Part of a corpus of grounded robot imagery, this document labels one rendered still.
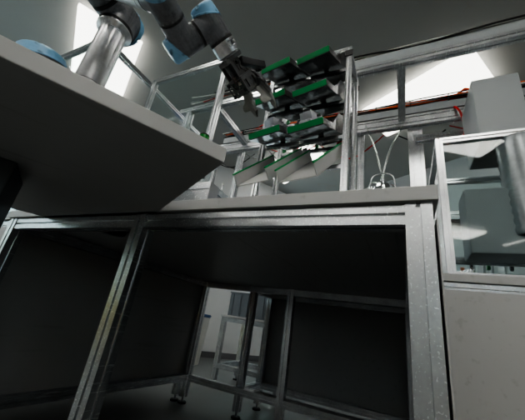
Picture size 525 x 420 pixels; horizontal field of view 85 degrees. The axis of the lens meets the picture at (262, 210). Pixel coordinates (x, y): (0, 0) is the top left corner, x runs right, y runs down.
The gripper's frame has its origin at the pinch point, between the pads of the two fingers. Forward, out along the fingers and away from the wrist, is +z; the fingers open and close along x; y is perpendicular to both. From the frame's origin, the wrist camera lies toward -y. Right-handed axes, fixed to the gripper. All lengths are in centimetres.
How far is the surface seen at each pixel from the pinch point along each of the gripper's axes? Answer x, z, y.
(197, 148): 26, -11, 53
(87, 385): -15, 20, 91
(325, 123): 19.0, 11.6, 1.6
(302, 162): 6.0, 21.0, 5.0
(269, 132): 1.2, 6.3, 6.3
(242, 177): -5.9, 12.3, 21.6
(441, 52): 35, 37, -108
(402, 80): 13, 44, -108
